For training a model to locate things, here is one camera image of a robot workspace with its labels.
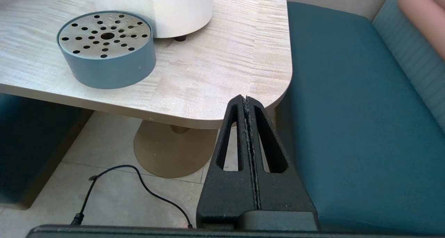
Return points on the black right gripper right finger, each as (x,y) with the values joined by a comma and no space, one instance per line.
(285,192)

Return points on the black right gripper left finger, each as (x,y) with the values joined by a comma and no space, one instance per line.
(222,192)

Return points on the teal upholstered bench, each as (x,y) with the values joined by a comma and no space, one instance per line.
(365,109)
(31,144)

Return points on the round grey drip tray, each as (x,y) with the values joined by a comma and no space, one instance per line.
(107,67)

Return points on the large white tea dispenser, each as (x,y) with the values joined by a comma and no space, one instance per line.
(156,8)

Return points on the pink bolster cushion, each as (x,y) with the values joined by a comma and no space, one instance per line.
(427,15)

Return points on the beige table pedestal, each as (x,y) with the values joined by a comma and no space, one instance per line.
(170,154)

